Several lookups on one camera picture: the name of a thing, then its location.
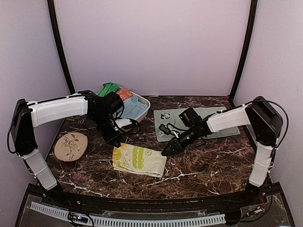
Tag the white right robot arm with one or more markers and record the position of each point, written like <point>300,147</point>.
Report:
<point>259,114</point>

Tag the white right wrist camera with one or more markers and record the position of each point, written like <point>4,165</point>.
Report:
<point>169,129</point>

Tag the round painted ceramic plate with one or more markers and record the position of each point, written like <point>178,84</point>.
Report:
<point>71,147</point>

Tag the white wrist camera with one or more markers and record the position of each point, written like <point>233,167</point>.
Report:
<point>169,129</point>
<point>123,124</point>

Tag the black front table rail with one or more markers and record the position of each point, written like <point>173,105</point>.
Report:
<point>120,196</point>

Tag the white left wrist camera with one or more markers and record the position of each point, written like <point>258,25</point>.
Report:
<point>123,124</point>

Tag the black corner post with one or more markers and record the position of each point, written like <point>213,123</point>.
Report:
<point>59,46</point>
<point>245,49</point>

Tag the green rolled towel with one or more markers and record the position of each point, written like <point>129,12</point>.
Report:
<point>108,88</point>

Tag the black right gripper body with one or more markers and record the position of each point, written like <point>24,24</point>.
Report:
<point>193,136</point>

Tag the light blue rolled towel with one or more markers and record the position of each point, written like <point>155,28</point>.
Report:
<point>132,108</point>

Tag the grey slotted cable duct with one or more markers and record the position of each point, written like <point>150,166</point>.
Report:
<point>124,219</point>

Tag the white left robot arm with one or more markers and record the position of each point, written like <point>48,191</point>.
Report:
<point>28,116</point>

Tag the orange rolled towel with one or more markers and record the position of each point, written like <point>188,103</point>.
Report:
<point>124,93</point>

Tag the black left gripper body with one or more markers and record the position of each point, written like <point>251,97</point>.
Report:
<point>101,122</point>

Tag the black right corner post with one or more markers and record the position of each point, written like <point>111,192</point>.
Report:
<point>245,49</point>

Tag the black left corner post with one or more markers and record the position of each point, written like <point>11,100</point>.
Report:
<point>59,46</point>

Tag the mint green panda towel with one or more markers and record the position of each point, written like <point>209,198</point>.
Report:
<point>172,116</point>

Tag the yellow green patterned towel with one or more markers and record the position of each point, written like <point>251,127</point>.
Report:
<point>139,160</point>

